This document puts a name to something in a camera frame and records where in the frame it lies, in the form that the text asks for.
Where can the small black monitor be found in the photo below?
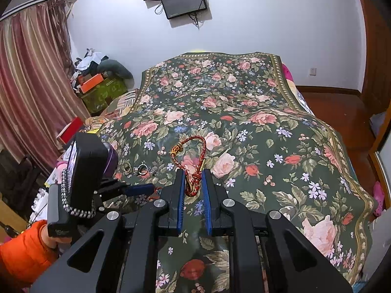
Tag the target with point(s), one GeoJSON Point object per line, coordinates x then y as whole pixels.
{"type": "Point", "coordinates": [184, 1]}

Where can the grey pillow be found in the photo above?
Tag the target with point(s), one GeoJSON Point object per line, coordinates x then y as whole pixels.
{"type": "Point", "coordinates": [120, 68]}

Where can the striped patchwork quilt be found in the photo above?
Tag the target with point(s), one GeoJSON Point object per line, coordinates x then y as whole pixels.
{"type": "Point", "coordinates": [125, 103]}

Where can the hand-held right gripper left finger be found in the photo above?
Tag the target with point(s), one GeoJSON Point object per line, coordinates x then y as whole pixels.
{"type": "Point", "coordinates": [180, 203]}

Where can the pile of clothes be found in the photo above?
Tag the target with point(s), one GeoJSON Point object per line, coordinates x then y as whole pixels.
{"type": "Point", "coordinates": [88, 59]}

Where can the red and white box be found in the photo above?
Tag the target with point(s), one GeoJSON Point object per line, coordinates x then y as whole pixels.
{"type": "Point", "coordinates": [71, 129]}

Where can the white wall outlet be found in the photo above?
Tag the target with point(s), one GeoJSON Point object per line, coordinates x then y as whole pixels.
{"type": "Point", "coordinates": [312, 71]}

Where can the green cloth-covered box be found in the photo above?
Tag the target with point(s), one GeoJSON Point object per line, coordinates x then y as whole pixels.
{"type": "Point", "coordinates": [104, 96]}

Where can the person's left forearm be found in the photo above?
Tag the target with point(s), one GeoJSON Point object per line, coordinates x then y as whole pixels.
{"type": "Point", "coordinates": [21, 253]}

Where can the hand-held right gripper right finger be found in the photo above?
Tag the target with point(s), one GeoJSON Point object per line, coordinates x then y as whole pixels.
{"type": "Point", "coordinates": [209, 203]}

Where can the orange box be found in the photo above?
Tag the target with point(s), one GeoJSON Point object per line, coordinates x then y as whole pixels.
{"type": "Point", "coordinates": [91, 83]}

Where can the floral blanket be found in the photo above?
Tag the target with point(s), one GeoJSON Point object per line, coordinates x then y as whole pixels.
{"type": "Point", "coordinates": [259, 158]}

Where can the pink slippers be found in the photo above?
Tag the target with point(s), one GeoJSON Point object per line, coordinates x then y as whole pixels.
{"type": "Point", "coordinates": [378, 195]}

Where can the brown wooden door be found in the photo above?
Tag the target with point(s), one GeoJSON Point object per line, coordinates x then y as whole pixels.
{"type": "Point", "coordinates": [374, 52]}

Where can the striped red curtain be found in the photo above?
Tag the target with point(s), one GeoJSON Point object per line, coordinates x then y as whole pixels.
{"type": "Point", "coordinates": [27, 82]}

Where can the purple heart-shaped box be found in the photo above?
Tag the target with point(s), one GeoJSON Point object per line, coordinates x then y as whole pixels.
{"type": "Point", "coordinates": [112, 158]}

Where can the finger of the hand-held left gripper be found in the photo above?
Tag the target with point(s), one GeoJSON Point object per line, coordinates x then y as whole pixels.
{"type": "Point", "coordinates": [139, 189]}

